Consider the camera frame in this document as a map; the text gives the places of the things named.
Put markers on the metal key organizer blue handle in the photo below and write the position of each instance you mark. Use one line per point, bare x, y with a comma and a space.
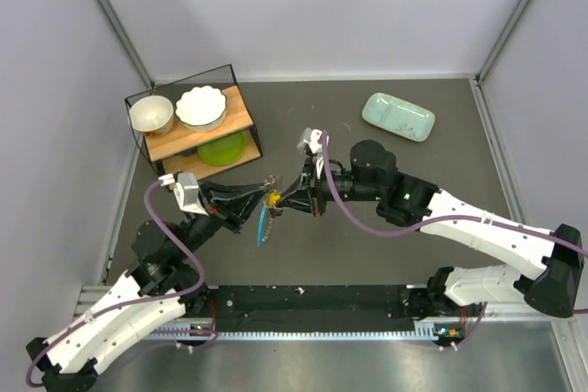
266, 220

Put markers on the yellow key tag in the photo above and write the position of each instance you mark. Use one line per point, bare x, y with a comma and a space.
272, 199

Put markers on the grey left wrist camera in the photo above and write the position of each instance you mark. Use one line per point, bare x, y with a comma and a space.
187, 194

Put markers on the beige ceramic bowl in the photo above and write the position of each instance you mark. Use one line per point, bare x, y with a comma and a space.
152, 115

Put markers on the green plate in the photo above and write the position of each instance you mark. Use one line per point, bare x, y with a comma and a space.
223, 151

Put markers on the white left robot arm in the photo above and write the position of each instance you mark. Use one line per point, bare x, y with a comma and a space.
162, 284

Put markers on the black wire wooden shelf rack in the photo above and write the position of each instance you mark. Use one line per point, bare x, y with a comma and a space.
177, 150

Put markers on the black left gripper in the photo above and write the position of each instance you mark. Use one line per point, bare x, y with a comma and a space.
231, 204

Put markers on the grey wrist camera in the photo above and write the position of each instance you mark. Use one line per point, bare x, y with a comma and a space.
187, 194
312, 141

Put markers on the white scalloped bowl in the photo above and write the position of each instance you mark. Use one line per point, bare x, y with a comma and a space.
202, 109

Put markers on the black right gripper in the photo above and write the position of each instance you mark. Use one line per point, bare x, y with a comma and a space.
308, 194

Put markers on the light green rectangular tray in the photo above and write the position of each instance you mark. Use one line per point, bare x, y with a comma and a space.
398, 116

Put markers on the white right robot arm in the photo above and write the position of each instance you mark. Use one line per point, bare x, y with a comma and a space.
539, 267

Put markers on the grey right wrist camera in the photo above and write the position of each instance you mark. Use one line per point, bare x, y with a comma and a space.
312, 141

